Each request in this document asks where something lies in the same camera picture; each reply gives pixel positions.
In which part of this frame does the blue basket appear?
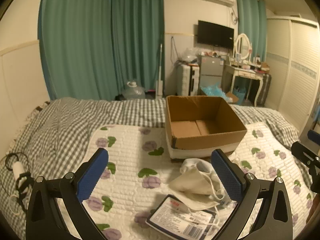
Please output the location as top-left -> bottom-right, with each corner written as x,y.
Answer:
232,86 -> 247,105

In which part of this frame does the white oval mirror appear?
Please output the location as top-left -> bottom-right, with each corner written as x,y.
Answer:
234,33 -> 253,61

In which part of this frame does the clear water jug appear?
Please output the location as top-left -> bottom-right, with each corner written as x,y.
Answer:
122,81 -> 146,100

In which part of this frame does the blue plastic wrap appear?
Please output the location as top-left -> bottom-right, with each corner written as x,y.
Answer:
200,81 -> 229,99

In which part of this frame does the black wall television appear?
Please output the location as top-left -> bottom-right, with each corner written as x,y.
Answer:
197,20 -> 235,50

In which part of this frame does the clear plastic bag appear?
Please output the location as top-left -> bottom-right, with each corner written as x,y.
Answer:
176,47 -> 200,67

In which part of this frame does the narrow green curtain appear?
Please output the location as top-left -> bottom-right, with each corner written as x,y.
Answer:
236,0 -> 268,64

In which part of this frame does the wide green curtain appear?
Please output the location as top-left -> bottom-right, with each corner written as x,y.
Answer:
37,0 -> 114,101

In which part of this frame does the grey small fridge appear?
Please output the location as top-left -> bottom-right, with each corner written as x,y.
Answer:
198,55 -> 225,95

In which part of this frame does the white louvred wardrobe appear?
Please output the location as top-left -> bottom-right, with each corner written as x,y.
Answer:
266,16 -> 320,133

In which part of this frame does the dark suitcase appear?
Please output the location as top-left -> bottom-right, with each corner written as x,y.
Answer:
257,72 -> 272,105

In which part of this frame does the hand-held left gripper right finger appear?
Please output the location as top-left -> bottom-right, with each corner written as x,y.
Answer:
211,149 -> 293,240

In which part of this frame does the hanging wall cable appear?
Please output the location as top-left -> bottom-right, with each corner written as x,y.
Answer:
170,36 -> 177,63

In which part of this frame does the brown cardboard box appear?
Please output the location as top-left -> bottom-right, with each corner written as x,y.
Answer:
164,95 -> 248,163

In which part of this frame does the white face mask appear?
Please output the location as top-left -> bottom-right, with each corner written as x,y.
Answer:
197,171 -> 240,228

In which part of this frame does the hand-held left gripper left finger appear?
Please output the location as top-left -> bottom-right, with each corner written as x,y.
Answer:
25,148 -> 109,240

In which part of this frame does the white dressing table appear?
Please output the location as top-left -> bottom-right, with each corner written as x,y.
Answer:
221,63 -> 266,107

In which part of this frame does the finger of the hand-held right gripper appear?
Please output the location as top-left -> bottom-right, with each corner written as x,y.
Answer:
307,129 -> 320,142
291,141 -> 320,193

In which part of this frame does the white mop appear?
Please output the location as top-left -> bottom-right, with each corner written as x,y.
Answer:
155,43 -> 165,99

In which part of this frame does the small floor cardboard box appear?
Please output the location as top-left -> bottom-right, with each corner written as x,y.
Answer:
225,91 -> 239,104

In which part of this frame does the white floral quilt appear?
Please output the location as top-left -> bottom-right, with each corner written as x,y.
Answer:
82,122 -> 316,240

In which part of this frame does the white charger plug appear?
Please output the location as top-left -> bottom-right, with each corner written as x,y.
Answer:
12,162 -> 25,180

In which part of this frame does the white suitcase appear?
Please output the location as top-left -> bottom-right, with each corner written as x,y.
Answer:
176,64 -> 200,96

